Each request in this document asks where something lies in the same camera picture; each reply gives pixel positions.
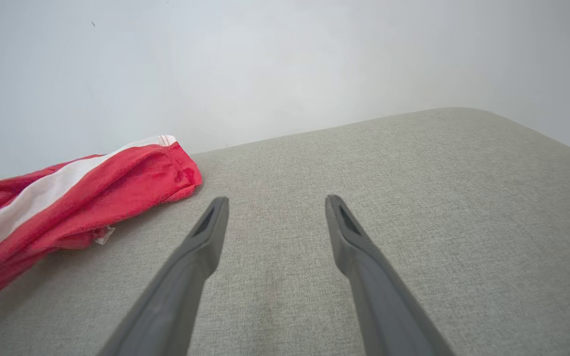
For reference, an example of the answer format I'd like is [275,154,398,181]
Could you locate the red shorts with white stripe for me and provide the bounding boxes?
[0,134,203,312]

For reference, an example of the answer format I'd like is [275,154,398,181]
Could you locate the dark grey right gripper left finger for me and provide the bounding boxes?
[98,196,230,356]

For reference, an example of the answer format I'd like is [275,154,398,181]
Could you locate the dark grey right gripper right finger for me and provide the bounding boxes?
[325,194,457,356]

